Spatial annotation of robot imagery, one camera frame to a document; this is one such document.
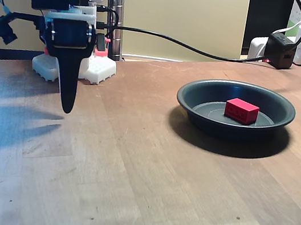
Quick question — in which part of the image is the red lego block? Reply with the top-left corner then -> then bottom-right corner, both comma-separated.
222,96 -> 261,127

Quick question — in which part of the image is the dark round metal pan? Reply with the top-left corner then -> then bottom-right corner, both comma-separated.
170,71 -> 300,150

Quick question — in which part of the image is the small white adapter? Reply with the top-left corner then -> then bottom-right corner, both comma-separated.
247,34 -> 271,63

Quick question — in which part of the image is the black monitor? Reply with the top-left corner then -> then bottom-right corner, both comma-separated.
240,0 -> 296,64

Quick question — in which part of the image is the black cube power adapter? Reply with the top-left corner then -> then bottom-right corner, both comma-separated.
263,30 -> 299,73

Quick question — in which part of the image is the black camera on bracket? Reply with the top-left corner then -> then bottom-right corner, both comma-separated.
0,8 -> 50,51

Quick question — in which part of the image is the thin black cable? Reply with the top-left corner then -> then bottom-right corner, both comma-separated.
93,21 -> 270,69

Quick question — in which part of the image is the white cable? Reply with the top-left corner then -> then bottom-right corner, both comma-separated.
279,12 -> 301,39

